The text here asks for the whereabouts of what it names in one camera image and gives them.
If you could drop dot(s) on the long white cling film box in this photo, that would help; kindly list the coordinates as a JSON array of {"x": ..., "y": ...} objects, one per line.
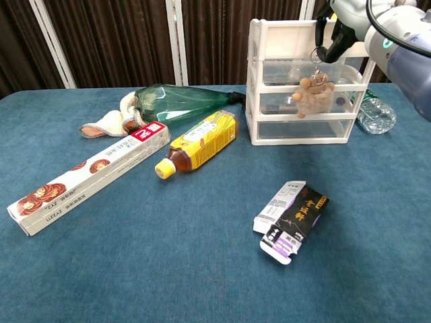
[{"x": 84, "y": 188}]

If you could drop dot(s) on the clear plastic water bottle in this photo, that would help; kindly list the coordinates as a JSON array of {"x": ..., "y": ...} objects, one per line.
[{"x": 375, "y": 116}]

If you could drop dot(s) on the white plastic drawer organizer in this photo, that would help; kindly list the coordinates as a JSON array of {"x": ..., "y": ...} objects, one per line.
[{"x": 253, "y": 101}]

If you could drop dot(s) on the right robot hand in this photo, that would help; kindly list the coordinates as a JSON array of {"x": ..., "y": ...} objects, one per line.
[{"x": 350, "y": 17}]

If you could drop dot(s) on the white partition post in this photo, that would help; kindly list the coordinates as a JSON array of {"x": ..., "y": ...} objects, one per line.
[
  {"x": 307, "y": 8},
  {"x": 175, "y": 40},
  {"x": 50, "y": 40}
]

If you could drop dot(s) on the beige knitted cloth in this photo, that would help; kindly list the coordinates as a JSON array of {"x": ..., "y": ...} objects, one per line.
[{"x": 107, "y": 124}]

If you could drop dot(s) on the yellow label tea bottle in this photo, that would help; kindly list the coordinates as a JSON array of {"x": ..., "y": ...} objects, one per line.
[{"x": 205, "y": 138}]

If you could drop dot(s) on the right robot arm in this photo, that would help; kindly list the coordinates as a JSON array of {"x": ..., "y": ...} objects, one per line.
[{"x": 410, "y": 67}]

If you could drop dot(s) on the black and white carton box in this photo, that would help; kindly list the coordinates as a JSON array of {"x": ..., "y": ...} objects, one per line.
[{"x": 299, "y": 215}]

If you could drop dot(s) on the green plastic spray bottle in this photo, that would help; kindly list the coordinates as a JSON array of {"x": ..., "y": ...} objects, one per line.
[{"x": 178, "y": 102}]

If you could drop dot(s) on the blue felt table cover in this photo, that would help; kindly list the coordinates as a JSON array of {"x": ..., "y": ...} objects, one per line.
[{"x": 168, "y": 269}]

